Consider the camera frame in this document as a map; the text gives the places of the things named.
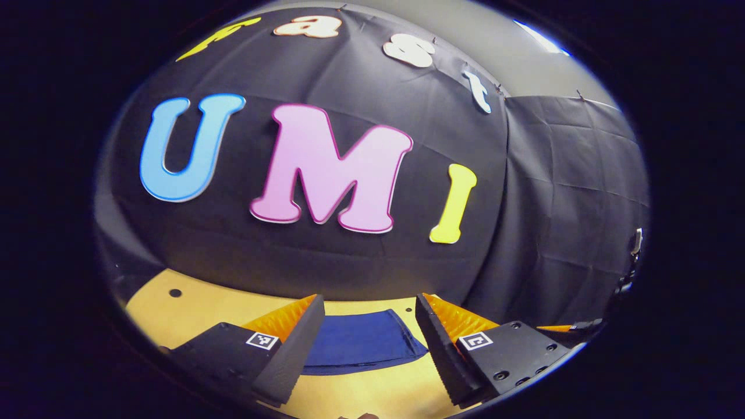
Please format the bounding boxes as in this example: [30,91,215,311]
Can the blue jeans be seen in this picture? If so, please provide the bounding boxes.
[301,309,430,376]

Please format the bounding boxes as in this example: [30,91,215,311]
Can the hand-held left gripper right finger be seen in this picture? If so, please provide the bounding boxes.
[414,293,574,409]

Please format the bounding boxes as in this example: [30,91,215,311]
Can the black backdrop cloth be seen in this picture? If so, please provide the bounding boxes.
[96,6,651,338]

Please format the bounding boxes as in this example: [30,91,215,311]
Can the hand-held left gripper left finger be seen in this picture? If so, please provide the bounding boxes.
[160,294,327,408]

